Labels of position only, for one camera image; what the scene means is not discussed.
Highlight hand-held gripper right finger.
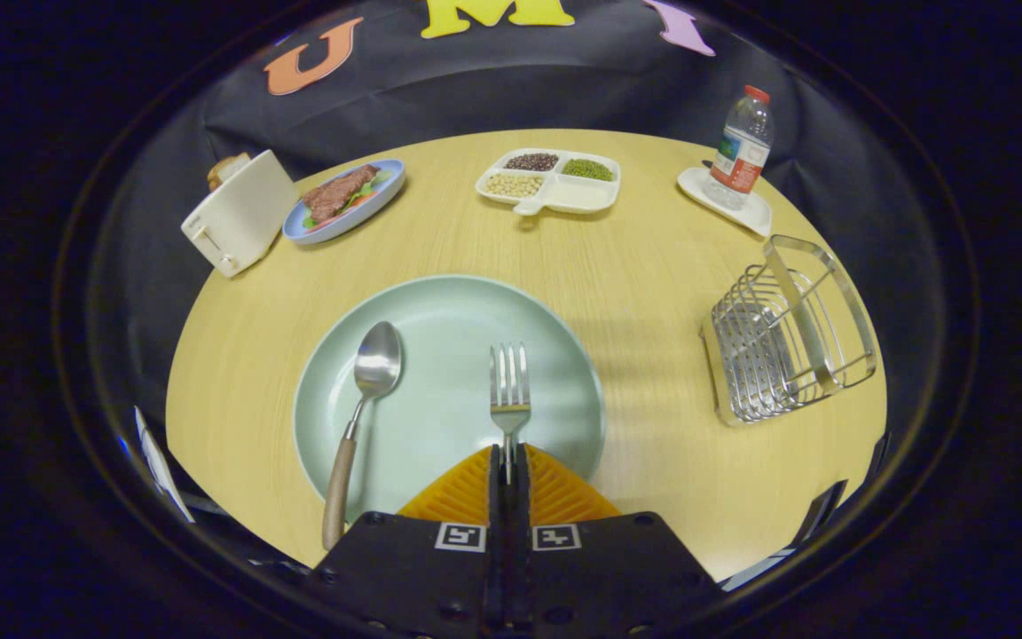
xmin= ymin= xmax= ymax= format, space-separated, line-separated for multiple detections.
xmin=511 ymin=444 xmax=725 ymax=639

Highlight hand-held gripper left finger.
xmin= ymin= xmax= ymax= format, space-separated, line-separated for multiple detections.
xmin=307 ymin=444 xmax=512 ymax=639

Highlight metal fork wooden handle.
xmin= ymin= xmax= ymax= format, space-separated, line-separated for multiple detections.
xmin=489 ymin=343 xmax=531 ymax=485

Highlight metal spoon wooden handle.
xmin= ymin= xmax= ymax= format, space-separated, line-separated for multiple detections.
xmin=322 ymin=320 xmax=404 ymax=552

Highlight pale green plate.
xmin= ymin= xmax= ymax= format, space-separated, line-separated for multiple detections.
xmin=293 ymin=274 xmax=608 ymax=526

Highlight white divided dish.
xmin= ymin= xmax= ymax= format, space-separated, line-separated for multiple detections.
xmin=475 ymin=148 xmax=622 ymax=217

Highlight yellow soybeans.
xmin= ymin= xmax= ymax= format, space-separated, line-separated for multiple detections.
xmin=484 ymin=173 xmax=546 ymax=199

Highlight blue plate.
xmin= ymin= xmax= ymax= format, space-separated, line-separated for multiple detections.
xmin=282 ymin=159 xmax=406 ymax=246

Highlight green beans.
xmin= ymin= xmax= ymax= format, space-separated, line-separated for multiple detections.
xmin=562 ymin=158 xmax=615 ymax=183

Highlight vegetable garnish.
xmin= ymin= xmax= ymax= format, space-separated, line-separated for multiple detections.
xmin=303 ymin=169 xmax=397 ymax=232

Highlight brown steak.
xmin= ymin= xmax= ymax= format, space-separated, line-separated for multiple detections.
xmin=303 ymin=164 xmax=381 ymax=223

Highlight white coaster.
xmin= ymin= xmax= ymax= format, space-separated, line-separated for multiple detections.
xmin=677 ymin=166 xmax=773 ymax=238

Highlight white toaster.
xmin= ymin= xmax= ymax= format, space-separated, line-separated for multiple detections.
xmin=181 ymin=149 xmax=301 ymax=279

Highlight clear water bottle red cap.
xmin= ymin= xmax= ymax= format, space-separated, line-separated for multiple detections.
xmin=704 ymin=85 xmax=775 ymax=211

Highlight black backdrop cloth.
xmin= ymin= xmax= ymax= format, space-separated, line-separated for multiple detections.
xmin=90 ymin=0 xmax=951 ymax=462

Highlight toasted bread slice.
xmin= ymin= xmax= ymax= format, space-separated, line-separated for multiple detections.
xmin=207 ymin=152 xmax=252 ymax=193

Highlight metal wire cutlery rack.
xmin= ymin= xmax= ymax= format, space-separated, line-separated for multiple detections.
xmin=700 ymin=234 xmax=878 ymax=429

